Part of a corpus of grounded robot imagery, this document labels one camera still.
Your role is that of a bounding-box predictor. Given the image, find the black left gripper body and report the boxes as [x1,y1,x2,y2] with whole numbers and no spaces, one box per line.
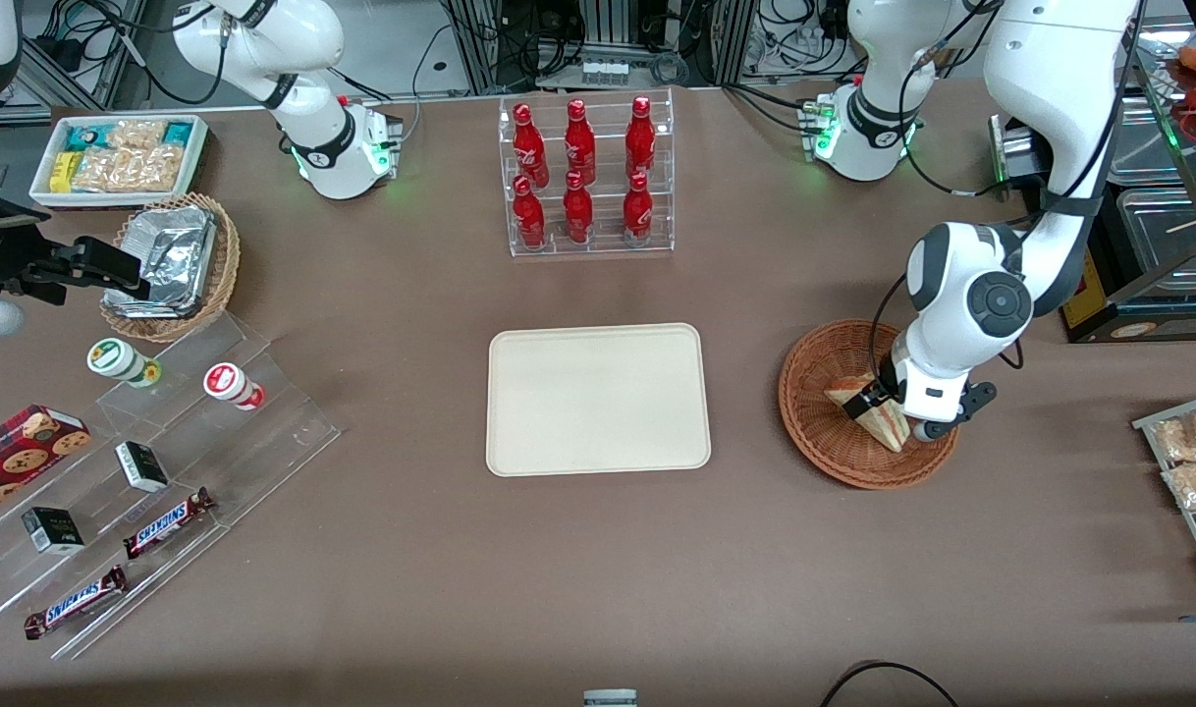
[865,368,999,429]

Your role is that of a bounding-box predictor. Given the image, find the triangular sandwich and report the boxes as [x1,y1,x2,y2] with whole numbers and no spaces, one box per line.
[824,378,915,454]

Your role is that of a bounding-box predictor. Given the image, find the white rectangular snack tray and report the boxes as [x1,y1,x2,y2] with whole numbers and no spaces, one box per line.
[28,115,209,209]

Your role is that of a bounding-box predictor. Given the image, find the light tan wicker basket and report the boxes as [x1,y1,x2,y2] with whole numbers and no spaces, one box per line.
[100,192,241,343]

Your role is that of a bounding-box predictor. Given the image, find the round brown wicker basket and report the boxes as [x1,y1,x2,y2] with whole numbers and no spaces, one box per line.
[779,319,961,490]

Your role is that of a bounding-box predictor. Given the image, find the tray of bagged snacks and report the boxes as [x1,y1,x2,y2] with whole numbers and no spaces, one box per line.
[1133,391,1196,600]

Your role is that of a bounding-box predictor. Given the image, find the cream plastic tray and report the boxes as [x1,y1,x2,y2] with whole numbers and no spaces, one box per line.
[486,323,712,478]

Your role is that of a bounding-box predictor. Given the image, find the small silver foil pouch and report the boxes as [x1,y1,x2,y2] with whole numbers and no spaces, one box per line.
[102,280,182,319]

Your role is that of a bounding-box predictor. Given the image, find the large silver foil pouch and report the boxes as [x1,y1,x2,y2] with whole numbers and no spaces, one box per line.
[117,204,217,310]

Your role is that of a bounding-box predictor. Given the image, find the green lid snack cup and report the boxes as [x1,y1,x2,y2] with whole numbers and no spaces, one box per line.
[86,338,162,389]

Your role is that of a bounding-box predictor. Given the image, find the large clear cracker bag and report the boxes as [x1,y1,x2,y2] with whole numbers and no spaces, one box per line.
[73,145,187,192]

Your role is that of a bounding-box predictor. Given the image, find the small clear cracker bag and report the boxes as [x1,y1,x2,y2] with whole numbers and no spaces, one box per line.
[107,120,167,150]

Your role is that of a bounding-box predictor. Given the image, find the red lid snack cup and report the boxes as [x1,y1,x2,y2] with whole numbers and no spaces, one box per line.
[203,362,266,411]

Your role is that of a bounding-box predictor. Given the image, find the red cookie box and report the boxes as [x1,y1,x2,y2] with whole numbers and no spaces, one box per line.
[0,404,92,514]

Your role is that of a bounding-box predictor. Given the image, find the black hot food warmer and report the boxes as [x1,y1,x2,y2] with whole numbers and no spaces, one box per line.
[991,15,1196,345]

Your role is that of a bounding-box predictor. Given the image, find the small black carton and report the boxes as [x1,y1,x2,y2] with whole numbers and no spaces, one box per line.
[115,441,170,493]
[22,507,85,556]

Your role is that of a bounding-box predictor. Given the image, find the clear acrylic stepped display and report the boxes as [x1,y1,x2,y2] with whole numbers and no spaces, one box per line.
[0,312,342,661]

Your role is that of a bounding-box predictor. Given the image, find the large steel food pan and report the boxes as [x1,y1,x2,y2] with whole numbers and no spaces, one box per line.
[1114,187,1196,296]

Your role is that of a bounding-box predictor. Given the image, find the silver box with green light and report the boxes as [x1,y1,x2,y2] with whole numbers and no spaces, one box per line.
[989,115,1043,188]

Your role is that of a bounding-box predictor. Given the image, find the Snickers chocolate bar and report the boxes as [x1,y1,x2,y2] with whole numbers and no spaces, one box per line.
[123,488,216,561]
[24,566,129,640]

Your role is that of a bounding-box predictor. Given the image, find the small steel food pan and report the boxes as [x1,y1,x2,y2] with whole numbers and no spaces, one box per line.
[1107,96,1186,186]

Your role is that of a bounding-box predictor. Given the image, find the red cola bottle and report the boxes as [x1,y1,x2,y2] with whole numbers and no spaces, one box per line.
[565,98,597,186]
[513,103,550,188]
[513,176,547,248]
[563,171,594,245]
[625,95,656,180]
[623,173,654,246]

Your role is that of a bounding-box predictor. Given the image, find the clear acrylic bottle rack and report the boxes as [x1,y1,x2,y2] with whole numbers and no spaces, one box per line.
[498,88,676,259]

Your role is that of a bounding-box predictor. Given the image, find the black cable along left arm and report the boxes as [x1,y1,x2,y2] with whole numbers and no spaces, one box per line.
[868,0,1149,394]

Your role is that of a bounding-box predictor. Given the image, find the black looped floor cable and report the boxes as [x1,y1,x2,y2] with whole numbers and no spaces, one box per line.
[819,661,962,707]

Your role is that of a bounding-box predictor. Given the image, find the metal equipment rack with cables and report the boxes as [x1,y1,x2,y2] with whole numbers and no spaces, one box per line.
[439,0,761,94]

